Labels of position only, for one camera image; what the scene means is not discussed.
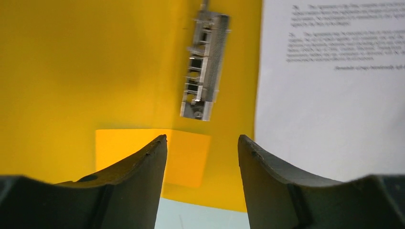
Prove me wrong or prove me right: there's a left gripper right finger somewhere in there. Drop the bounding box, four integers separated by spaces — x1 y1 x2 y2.
238 135 405 229

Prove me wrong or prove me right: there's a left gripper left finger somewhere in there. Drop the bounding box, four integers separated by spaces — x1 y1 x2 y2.
0 135 168 229

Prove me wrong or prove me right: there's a printed paper sheet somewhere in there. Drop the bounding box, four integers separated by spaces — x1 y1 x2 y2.
255 0 405 181

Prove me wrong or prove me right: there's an orange plastic folder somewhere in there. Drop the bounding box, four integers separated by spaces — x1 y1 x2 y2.
0 0 262 211

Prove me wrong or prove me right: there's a metal folder clip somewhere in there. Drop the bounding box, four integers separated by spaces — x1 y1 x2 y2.
180 0 230 121

